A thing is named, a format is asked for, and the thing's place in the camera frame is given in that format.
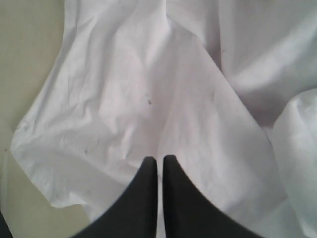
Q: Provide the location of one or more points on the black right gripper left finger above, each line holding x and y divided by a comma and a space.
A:
134, 214

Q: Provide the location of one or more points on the white t-shirt with red logo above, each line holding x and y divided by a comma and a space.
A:
228, 86

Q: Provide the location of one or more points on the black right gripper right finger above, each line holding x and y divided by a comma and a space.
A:
187, 213

